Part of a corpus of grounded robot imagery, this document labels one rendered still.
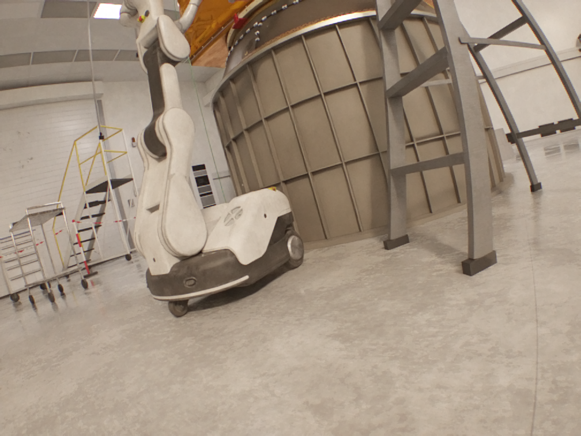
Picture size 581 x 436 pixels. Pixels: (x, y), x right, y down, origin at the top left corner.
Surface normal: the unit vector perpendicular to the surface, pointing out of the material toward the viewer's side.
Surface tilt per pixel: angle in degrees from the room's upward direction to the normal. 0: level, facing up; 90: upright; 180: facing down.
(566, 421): 0
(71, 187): 90
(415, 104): 90
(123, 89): 90
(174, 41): 91
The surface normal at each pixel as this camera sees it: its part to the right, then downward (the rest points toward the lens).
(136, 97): 0.73, -0.16
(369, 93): -0.11, 0.11
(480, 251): 0.12, -0.01
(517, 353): -0.28, -0.96
